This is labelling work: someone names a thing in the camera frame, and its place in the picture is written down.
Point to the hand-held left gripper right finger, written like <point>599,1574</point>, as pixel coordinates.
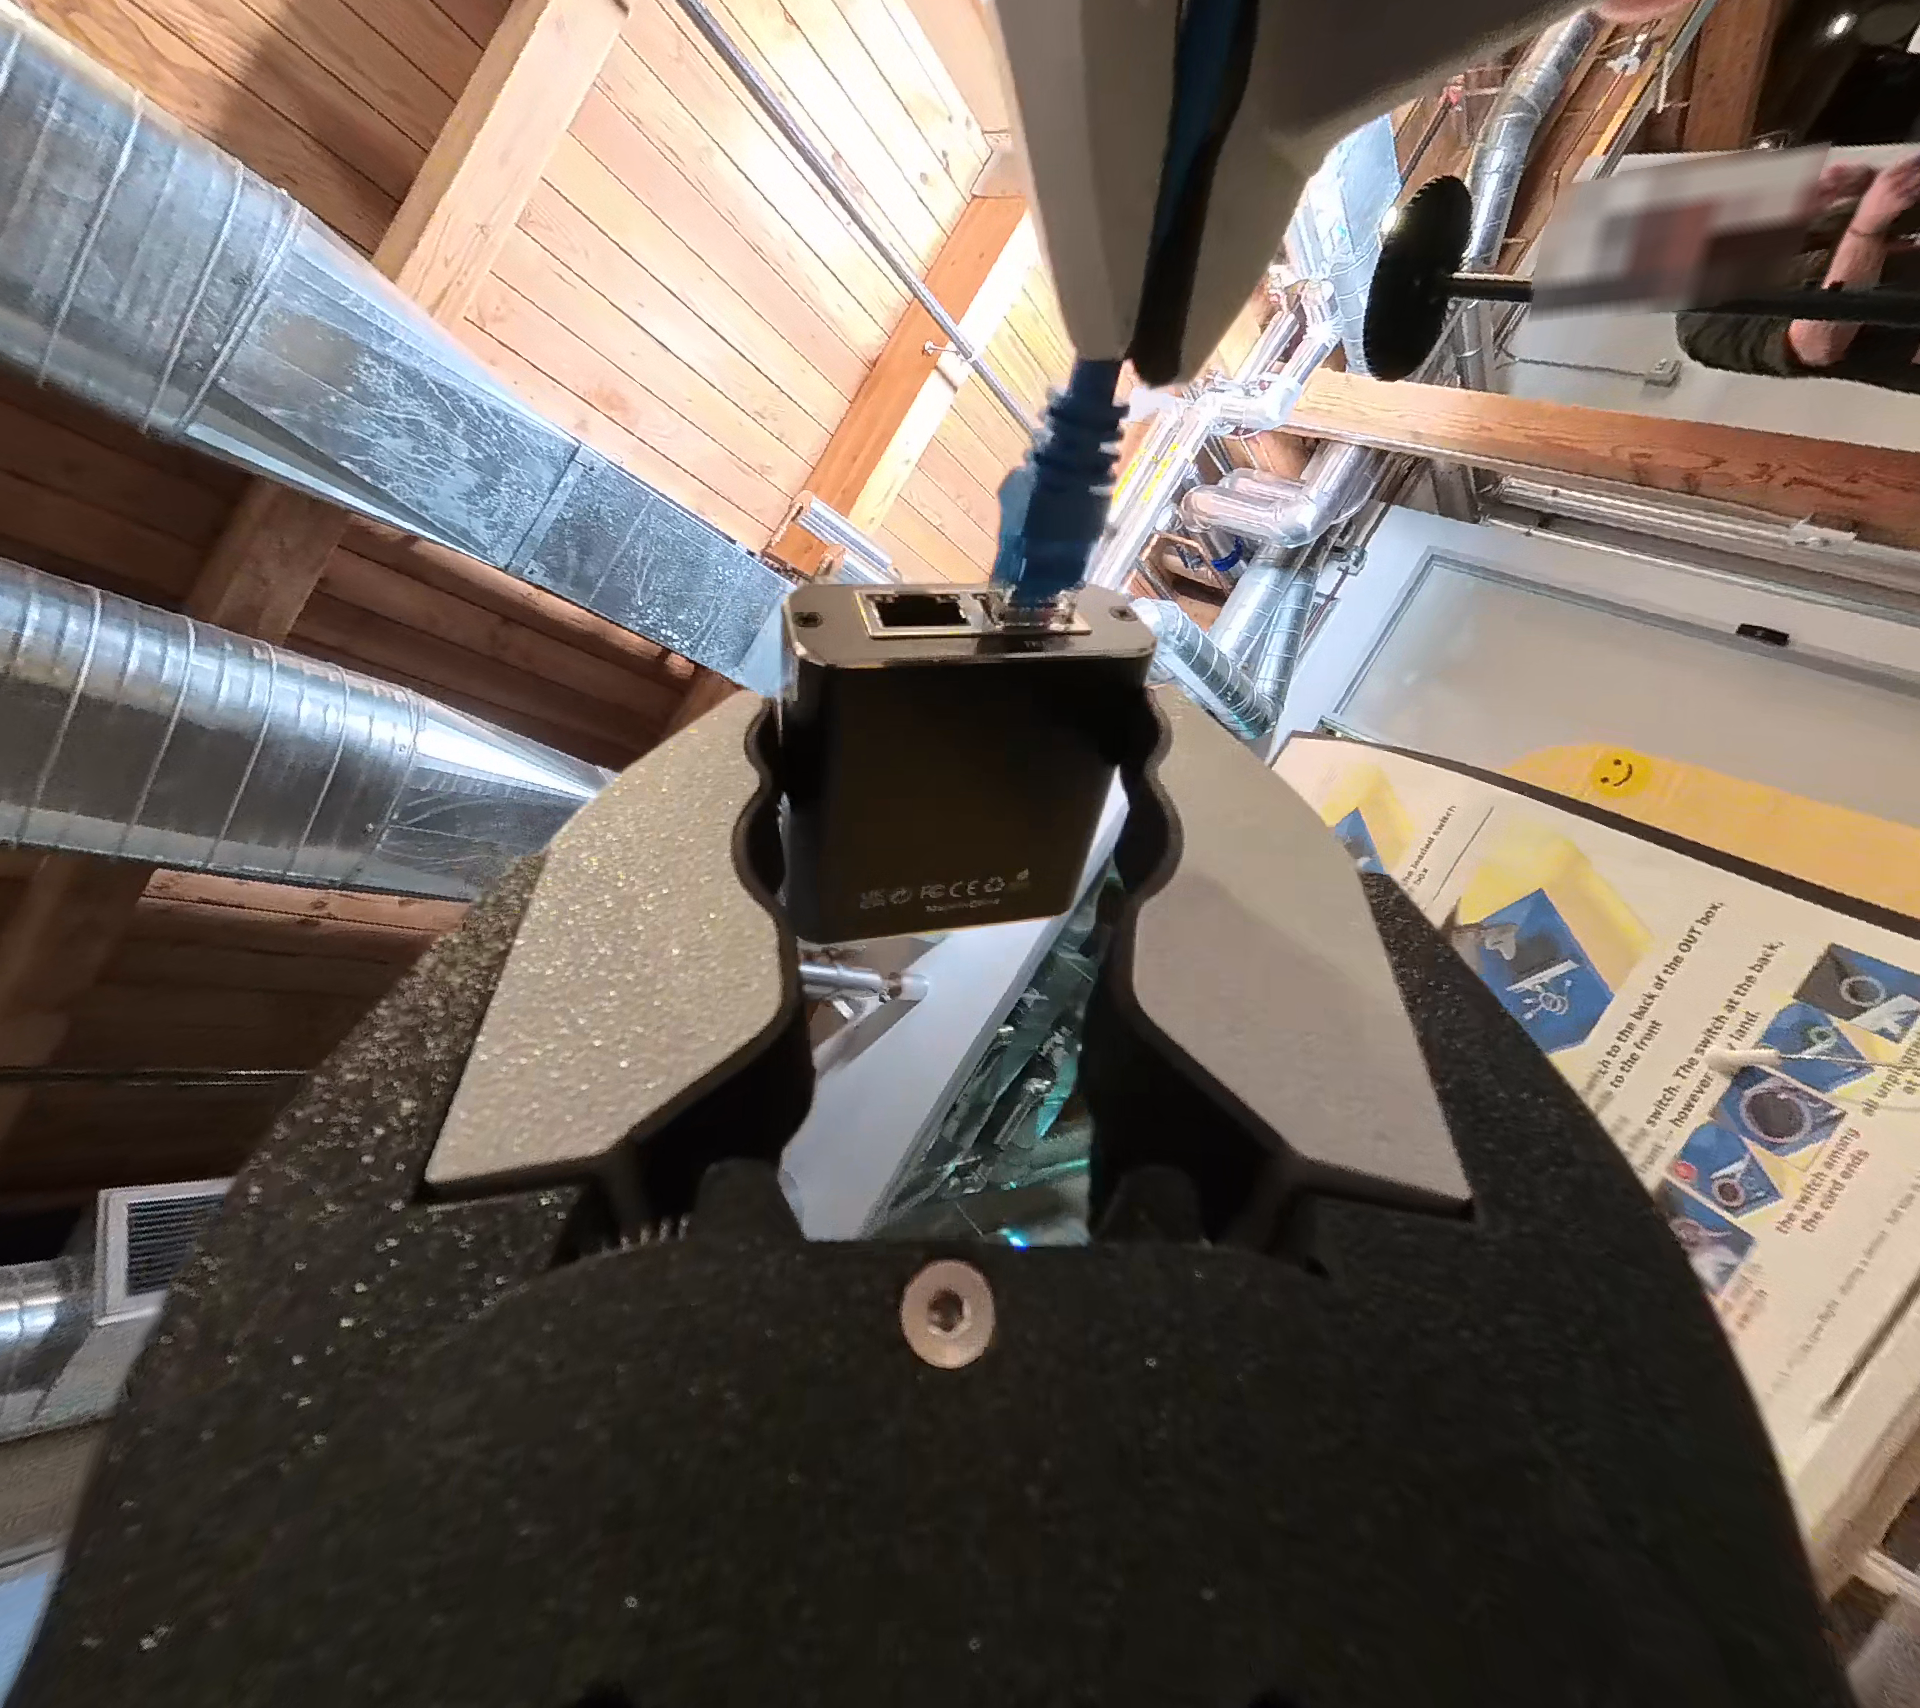
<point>1290,989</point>

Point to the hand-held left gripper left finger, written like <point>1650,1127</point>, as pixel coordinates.
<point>600,973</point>

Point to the black ethernet switch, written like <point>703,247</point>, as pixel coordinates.
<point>931,793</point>

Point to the thin sprinkler pipe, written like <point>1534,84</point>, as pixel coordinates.
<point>781,110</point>

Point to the white instruction poster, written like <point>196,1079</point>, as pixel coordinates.
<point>1621,1032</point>

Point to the white frosted door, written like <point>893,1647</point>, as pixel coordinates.
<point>1575,673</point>

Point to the instruction sheet board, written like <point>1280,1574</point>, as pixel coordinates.
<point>1771,822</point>

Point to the white air vent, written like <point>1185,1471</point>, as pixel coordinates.
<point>165,1251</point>

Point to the round spiral metal duct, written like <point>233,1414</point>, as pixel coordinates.
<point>225,719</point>

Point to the rectangular metal duct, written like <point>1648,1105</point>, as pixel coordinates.
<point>375,388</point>

